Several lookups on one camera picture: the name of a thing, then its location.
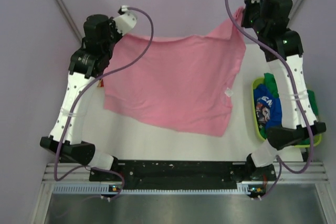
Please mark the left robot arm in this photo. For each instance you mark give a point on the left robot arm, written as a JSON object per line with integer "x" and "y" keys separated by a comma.
{"x": 86, "y": 65}

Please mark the left aluminium frame post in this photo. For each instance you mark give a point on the left aluminium frame post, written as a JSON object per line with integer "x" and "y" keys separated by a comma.
{"x": 69, "y": 19}

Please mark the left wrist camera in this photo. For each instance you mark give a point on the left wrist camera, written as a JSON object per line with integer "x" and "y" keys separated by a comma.
{"x": 126, "y": 20}

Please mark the blue printed t shirt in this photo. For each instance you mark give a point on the blue printed t shirt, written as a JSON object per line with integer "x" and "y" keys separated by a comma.
{"x": 267, "y": 108}

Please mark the green t shirt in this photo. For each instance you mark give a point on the green t shirt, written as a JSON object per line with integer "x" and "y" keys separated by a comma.
{"x": 269, "y": 81}

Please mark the pink t shirt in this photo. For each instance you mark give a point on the pink t shirt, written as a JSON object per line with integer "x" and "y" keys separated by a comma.
{"x": 180, "y": 84}

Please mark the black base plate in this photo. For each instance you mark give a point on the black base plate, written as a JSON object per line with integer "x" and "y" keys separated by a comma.
{"x": 141, "y": 174}

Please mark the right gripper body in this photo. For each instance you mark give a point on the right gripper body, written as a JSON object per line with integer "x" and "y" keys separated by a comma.
{"x": 251, "y": 12}

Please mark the grey slotted cable duct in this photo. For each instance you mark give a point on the grey slotted cable duct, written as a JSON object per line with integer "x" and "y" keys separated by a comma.
{"x": 113, "y": 189}

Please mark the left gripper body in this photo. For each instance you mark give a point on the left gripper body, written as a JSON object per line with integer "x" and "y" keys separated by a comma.
{"x": 115, "y": 35}

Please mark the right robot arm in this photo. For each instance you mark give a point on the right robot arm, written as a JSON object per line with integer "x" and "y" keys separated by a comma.
{"x": 283, "y": 52}

